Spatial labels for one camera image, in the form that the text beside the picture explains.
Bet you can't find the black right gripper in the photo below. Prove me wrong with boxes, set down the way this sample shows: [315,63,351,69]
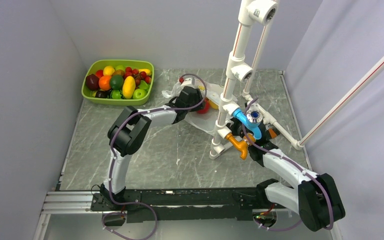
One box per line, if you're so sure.
[224,112,253,146]

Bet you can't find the white printed plastic bag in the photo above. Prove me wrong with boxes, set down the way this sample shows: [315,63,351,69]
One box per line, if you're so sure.
[161,77,224,135]

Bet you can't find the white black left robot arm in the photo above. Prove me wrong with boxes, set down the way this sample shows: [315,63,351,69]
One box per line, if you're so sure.
[100,86,206,210]

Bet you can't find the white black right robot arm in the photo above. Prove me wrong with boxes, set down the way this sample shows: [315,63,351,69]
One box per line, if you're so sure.
[226,118,346,232]

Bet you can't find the yellow fake fruit in bag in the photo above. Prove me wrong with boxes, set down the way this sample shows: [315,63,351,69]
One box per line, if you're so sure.
[208,99,219,110]

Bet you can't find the green fake apple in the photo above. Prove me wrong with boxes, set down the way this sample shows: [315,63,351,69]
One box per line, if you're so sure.
[132,88,148,100]

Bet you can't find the red fake cherry tomatoes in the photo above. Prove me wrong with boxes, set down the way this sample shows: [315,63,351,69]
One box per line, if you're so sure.
[123,66,152,86]

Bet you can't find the yellow fake mango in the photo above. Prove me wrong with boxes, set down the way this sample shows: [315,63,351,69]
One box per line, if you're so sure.
[122,76,136,99]

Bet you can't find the green fake lime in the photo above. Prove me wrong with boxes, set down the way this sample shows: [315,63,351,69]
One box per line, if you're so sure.
[110,74,124,90]

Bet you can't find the yellow fake lemon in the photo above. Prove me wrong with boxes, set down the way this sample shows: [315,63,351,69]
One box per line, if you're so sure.
[102,65,116,76]

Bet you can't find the orange fake orange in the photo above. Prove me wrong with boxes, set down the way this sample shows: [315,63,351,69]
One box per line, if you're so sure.
[98,75,112,91]

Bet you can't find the dark red fake apple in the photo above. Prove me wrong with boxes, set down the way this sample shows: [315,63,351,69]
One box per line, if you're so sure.
[85,74,100,91]

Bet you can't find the orange brass faucet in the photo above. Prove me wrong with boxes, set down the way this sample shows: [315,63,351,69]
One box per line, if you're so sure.
[224,133,256,160]

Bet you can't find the orange black small tool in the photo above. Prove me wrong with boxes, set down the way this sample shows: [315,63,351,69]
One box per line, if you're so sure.
[266,127,281,139]

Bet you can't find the blue plastic faucet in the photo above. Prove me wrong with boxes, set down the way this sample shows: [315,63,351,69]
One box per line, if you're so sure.
[232,108,263,140]

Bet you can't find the green plastic fruit basin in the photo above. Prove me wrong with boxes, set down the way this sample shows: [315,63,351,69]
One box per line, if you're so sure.
[81,59,155,106]

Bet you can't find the white diagonal corner pipe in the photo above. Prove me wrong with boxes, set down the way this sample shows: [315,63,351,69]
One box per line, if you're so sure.
[293,56,384,150]

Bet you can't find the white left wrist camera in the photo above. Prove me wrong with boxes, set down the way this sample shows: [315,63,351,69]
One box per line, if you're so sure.
[179,76,194,89]

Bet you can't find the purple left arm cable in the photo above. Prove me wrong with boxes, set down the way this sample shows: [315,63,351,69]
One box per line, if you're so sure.
[101,73,208,240]

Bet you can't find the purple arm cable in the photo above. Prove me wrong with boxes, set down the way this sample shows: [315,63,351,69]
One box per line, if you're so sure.
[241,97,335,232]
[101,73,208,240]

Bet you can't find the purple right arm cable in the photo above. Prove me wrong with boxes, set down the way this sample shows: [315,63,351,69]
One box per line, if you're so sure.
[241,97,335,232]

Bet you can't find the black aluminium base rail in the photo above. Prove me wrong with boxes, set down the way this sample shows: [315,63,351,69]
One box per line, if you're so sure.
[42,187,284,223]

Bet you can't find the aluminium table edge rail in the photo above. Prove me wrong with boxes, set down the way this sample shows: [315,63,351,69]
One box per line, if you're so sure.
[278,70,313,170]

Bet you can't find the white PVC pipe frame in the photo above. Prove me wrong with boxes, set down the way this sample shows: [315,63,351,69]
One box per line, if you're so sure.
[208,0,306,161]

